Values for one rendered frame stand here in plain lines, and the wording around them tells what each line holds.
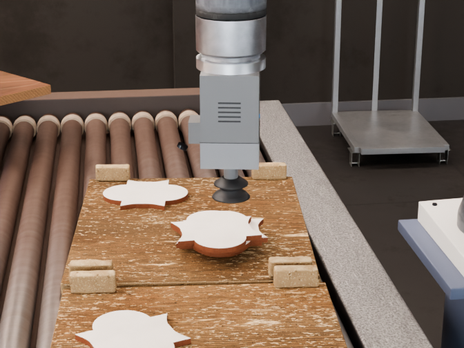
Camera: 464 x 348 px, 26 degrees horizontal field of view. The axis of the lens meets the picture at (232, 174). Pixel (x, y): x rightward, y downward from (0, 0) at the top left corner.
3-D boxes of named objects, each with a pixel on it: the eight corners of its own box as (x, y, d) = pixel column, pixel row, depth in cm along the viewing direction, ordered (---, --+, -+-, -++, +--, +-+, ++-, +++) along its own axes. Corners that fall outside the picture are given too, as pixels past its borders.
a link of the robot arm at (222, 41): (192, 21, 103) (198, 6, 111) (193, 65, 105) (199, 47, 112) (266, 21, 103) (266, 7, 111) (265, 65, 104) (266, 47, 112)
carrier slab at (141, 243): (292, 184, 175) (292, 175, 174) (320, 290, 136) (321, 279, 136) (90, 187, 173) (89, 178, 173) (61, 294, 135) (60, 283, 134)
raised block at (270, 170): (285, 176, 174) (286, 161, 173) (286, 180, 172) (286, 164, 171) (250, 177, 174) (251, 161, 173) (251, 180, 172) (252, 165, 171)
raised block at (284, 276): (317, 282, 135) (317, 263, 134) (319, 288, 133) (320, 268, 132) (273, 283, 134) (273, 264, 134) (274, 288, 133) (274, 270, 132)
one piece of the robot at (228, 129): (178, 23, 112) (181, 162, 117) (170, 41, 104) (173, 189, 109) (266, 24, 112) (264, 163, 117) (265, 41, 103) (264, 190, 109)
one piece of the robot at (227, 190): (214, 170, 115) (215, 186, 115) (213, 182, 111) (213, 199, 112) (248, 171, 115) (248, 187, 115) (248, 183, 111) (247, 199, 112)
